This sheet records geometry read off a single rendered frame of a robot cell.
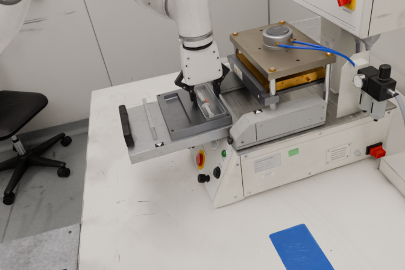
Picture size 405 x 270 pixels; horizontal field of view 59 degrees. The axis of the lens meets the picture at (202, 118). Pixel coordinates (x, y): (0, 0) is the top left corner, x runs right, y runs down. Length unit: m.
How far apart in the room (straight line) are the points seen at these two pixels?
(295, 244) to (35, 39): 2.08
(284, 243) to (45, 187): 1.84
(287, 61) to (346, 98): 0.19
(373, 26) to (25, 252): 1.05
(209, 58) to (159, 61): 1.71
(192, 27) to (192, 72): 0.12
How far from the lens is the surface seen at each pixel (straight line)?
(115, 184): 1.18
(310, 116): 0.95
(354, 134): 1.07
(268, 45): 0.97
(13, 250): 1.16
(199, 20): 0.85
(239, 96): 1.12
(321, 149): 1.04
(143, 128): 0.98
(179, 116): 0.98
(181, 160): 1.19
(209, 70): 0.92
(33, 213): 2.39
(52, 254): 1.09
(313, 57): 0.93
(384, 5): 0.93
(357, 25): 0.92
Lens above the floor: 1.53
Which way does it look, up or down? 35 degrees down
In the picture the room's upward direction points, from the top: 9 degrees counter-clockwise
